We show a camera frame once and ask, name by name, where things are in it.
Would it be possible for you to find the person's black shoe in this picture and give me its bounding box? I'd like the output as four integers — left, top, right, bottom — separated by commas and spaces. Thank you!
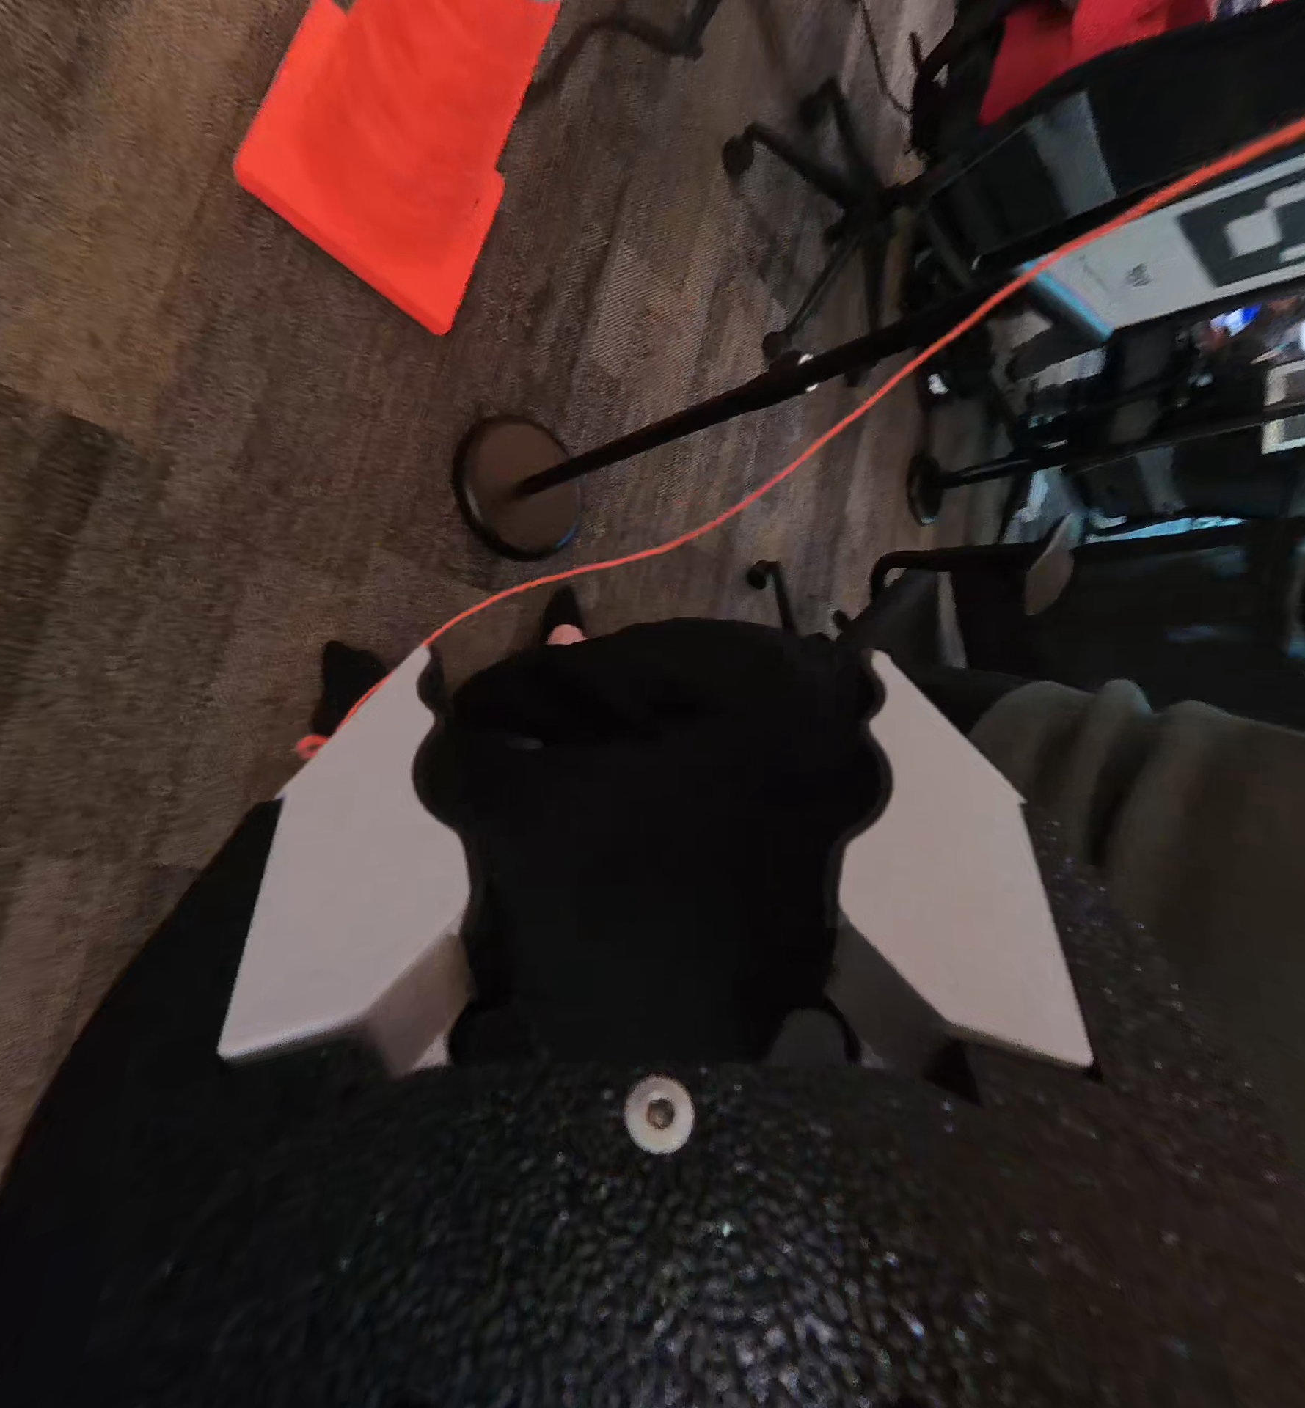
296, 583, 592, 760

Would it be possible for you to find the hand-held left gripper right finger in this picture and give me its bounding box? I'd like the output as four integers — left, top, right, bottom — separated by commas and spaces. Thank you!
828, 649, 1093, 1072

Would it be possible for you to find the black mesh office chair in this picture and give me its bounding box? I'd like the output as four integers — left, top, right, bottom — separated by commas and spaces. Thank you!
719, 0, 1049, 380

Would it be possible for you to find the orange yo-yo string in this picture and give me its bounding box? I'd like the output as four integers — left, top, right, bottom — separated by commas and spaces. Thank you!
422, 88, 1305, 661

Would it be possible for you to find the orange striped traffic cone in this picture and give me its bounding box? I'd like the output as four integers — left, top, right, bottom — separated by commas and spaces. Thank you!
233, 0, 564, 338

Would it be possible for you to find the black framed floor sign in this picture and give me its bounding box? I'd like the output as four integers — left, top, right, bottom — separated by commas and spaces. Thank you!
452, 22, 1305, 565

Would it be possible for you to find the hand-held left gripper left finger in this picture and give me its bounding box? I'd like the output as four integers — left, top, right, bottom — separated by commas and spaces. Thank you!
219, 649, 478, 1072

